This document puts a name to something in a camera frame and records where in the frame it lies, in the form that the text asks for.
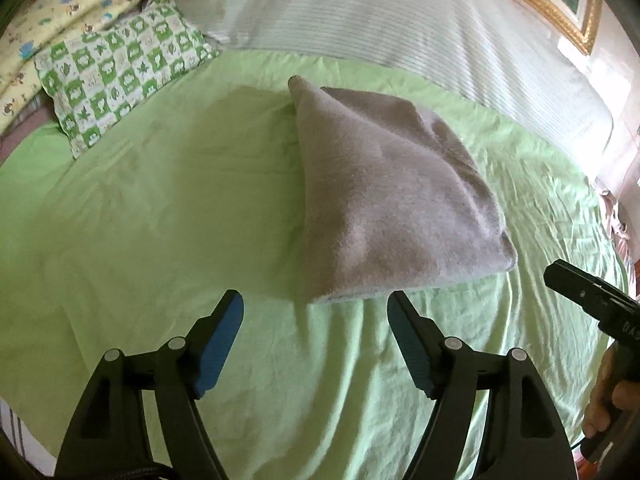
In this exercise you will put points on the grey towel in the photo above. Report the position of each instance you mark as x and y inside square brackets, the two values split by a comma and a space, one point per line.
[390, 185]

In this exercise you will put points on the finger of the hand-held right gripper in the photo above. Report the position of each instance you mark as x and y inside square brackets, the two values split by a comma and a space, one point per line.
[575, 285]

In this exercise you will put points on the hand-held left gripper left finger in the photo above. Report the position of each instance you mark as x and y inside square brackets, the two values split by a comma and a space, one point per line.
[220, 345]

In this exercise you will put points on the green and white patterned pillow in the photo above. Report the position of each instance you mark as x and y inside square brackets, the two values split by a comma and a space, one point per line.
[125, 65]

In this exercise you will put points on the yellow printed pillow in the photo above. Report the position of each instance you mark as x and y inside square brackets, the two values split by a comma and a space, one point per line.
[75, 5]

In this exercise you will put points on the gold framed picture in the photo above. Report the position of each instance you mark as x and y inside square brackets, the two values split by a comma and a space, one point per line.
[545, 0]

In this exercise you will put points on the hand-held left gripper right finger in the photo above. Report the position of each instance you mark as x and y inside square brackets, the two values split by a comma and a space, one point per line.
[412, 350]

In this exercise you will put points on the person's right hand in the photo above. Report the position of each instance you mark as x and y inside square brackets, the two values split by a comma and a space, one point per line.
[595, 410]

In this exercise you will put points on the mauve cloth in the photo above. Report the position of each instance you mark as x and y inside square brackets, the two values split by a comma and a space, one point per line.
[25, 120]

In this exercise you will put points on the light green bed sheet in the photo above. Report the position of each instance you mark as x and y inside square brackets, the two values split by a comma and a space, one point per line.
[150, 210]

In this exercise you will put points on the pink cloth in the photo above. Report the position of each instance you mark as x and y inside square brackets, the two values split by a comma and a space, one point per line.
[617, 225]

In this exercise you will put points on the white striped cloth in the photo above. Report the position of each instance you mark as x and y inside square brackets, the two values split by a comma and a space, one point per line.
[20, 435]

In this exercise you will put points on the large white striped pillow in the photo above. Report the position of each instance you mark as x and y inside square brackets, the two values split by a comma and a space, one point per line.
[400, 20]

